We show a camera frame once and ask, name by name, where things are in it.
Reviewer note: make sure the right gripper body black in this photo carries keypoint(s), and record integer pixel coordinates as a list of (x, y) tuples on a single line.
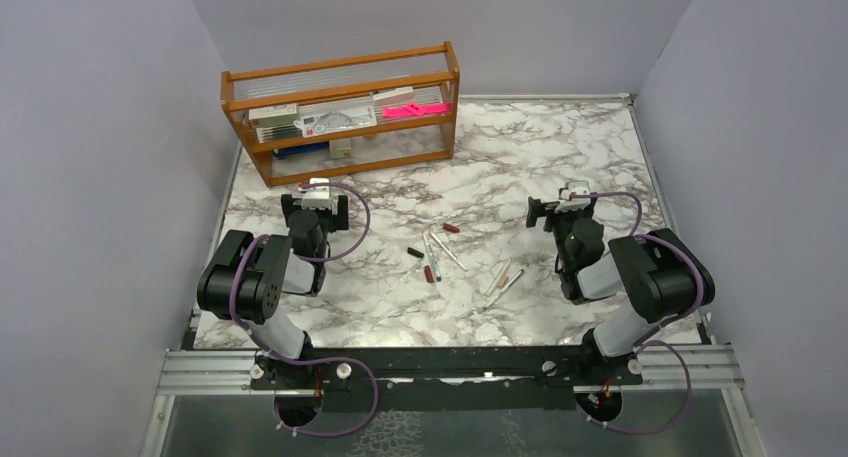
[(558, 222)]

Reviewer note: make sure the wooden shelf rack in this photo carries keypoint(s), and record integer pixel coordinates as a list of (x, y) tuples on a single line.
[(424, 75)]

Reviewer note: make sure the white green box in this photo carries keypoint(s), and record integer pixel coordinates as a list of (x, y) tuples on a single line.
[(273, 116)]

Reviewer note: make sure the small beige box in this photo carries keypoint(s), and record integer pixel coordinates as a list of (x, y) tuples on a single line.
[(341, 148)]

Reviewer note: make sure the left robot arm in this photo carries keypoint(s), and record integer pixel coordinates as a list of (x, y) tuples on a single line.
[(247, 275)]

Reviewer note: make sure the white marker yellow end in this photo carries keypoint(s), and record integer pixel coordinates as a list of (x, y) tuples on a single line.
[(447, 250)]

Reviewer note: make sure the white ruler card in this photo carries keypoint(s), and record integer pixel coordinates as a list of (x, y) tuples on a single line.
[(336, 120)]

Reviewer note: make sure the black pen cap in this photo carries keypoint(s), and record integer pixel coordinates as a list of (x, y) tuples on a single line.
[(415, 253)]

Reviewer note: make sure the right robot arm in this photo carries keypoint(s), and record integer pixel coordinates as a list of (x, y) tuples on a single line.
[(661, 278)]

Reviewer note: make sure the blue box lower shelf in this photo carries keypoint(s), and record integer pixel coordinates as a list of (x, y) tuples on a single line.
[(300, 150)]

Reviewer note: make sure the pink plastic item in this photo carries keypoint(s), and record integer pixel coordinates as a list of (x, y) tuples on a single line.
[(413, 109)]

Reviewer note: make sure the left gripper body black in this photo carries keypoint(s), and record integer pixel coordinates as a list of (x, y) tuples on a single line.
[(330, 222)]

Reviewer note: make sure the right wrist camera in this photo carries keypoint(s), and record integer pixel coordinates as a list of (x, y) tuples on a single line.
[(574, 196)]

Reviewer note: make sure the black mounting rail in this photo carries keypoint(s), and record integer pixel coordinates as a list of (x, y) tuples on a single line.
[(432, 379)]

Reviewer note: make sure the white marker black tip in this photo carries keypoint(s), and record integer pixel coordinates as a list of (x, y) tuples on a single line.
[(431, 256)]

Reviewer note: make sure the white pen green end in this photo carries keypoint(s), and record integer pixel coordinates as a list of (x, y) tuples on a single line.
[(504, 289)]

